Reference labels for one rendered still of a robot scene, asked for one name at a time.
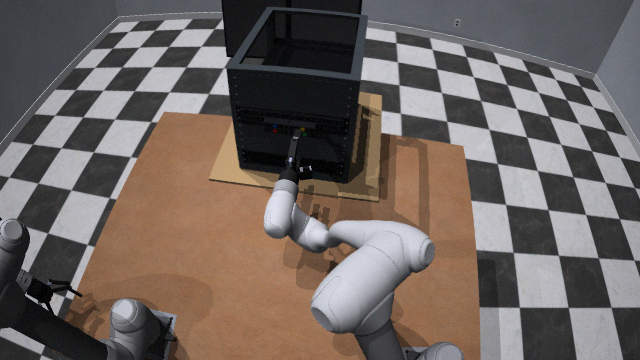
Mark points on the dark grey metal rack frame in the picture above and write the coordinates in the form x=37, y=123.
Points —
x=309, y=88

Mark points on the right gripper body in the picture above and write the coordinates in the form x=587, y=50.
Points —
x=290, y=174

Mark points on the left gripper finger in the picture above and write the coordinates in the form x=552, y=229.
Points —
x=48, y=304
x=68, y=286

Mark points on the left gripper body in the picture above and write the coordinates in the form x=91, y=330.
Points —
x=38, y=289

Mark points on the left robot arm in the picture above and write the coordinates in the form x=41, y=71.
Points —
x=134, y=324

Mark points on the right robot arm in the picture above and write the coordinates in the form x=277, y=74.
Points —
x=358, y=294

